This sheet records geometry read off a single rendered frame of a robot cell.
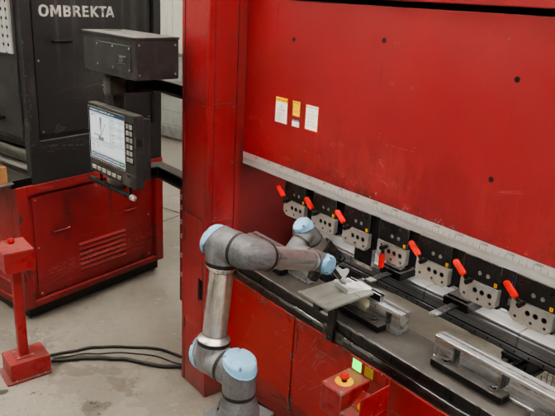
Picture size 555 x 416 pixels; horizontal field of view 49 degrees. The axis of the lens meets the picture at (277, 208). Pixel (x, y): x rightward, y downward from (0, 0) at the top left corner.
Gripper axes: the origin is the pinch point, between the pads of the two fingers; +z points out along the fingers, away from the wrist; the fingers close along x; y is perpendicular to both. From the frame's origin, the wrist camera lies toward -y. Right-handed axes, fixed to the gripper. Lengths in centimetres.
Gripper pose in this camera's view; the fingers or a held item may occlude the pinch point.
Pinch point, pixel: (339, 280)
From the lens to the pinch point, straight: 260.2
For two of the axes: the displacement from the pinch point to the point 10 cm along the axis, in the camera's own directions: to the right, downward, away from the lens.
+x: -4.7, -3.2, 8.2
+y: 7.1, -6.8, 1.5
